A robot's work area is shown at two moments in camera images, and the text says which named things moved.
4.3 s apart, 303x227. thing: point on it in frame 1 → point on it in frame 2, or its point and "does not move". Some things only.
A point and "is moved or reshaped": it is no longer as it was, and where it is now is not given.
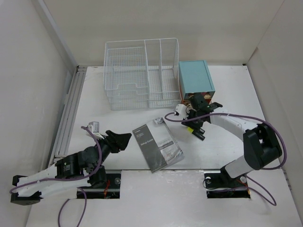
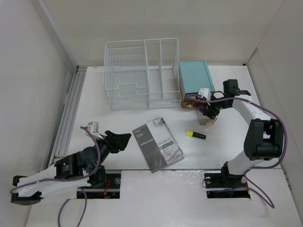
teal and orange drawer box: (195, 78) does not move
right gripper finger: (196, 126) → (211, 113)
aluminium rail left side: (62, 142) does not move
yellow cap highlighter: (196, 134) is moved or reshaped
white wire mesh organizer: (142, 74) does not move
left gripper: (116, 142) does not move
